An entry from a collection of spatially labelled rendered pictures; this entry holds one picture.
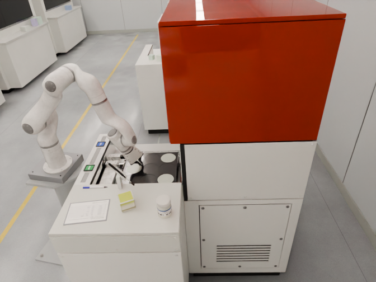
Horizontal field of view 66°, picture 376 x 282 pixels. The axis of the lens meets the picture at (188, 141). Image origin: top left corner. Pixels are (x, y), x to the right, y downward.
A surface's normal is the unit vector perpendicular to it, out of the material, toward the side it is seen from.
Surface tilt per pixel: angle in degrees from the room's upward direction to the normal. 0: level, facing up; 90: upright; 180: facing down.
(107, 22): 90
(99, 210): 0
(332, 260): 0
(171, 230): 0
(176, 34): 90
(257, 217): 90
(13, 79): 90
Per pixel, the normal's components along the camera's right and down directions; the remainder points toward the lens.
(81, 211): -0.04, -0.83
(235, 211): -0.02, 0.55
